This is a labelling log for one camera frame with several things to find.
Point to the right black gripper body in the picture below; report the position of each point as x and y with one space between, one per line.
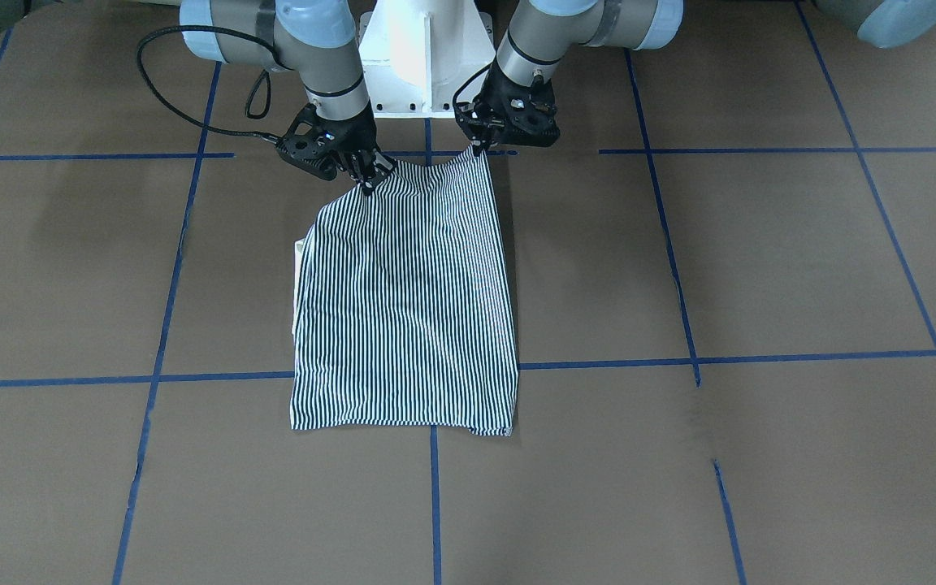
357 136

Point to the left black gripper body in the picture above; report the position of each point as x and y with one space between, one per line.
491 98

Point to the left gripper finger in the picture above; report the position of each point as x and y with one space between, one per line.
481 133

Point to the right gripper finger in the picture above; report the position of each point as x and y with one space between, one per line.
369 169

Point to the striped navy white polo shirt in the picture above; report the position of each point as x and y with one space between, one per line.
402 313

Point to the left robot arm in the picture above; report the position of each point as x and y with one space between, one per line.
540 33

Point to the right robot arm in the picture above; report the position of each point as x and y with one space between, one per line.
315 39

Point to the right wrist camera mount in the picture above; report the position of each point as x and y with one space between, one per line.
310 145

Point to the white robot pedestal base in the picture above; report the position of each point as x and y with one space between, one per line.
416 54

